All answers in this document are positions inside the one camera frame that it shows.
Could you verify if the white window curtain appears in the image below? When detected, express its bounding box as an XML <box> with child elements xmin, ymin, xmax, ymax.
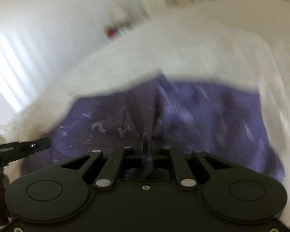
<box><xmin>0</xmin><ymin>30</ymin><xmax>40</xmax><ymax>113</ymax></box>

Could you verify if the white satin bedspread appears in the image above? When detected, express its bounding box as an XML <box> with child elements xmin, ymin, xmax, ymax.
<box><xmin>0</xmin><ymin>0</ymin><xmax>290</xmax><ymax>227</ymax></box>

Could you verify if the purple patterned garment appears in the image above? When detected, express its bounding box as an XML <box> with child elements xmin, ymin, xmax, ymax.
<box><xmin>21</xmin><ymin>77</ymin><xmax>284</xmax><ymax>181</ymax></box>

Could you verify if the red box on nightstand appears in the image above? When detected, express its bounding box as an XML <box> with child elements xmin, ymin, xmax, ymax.
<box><xmin>104</xmin><ymin>26</ymin><xmax>120</xmax><ymax>39</ymax></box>

